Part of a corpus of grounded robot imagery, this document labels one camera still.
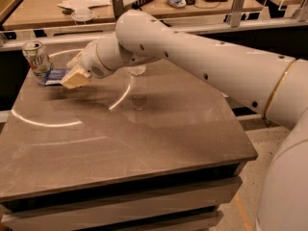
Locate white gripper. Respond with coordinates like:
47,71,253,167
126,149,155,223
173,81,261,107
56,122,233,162
61,39,114,89

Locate blue rxbar blueberry bar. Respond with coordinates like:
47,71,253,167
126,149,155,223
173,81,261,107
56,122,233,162
41,69,68,86

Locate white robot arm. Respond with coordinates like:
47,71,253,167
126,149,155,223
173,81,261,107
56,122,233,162
61,10,308,231

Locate green white 7up can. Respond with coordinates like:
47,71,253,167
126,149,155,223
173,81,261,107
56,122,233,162
22,40,54,85

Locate clear plastic water bottle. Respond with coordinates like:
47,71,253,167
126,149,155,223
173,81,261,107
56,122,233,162
127,64,146,76

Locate wooden background desk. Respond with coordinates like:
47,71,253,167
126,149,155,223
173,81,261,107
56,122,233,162
2,0,269,31

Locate white paper sheets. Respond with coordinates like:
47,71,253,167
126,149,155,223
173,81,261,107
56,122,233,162
58,0,112,10

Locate blue white face mask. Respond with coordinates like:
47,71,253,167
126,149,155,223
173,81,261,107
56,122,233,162
167,0,186,8

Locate upper grey cabinet drawer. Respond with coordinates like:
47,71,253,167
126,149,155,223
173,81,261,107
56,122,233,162
0,176,244,231

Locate grey cabinet drawer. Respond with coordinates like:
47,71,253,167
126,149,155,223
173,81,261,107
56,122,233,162
0,176,244,231
106,211,223,231

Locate lower grey cabinet drawer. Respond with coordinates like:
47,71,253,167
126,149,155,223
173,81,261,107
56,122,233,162
106,211,223,231

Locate left grey metal post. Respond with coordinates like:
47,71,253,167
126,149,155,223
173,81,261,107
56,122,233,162
112,0,124,20

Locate grey metal post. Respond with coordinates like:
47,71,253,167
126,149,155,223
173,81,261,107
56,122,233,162
228,0,244,27
112,0,124,20

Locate right grey metal post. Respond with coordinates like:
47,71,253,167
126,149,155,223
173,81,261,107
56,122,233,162
228,0,244,27

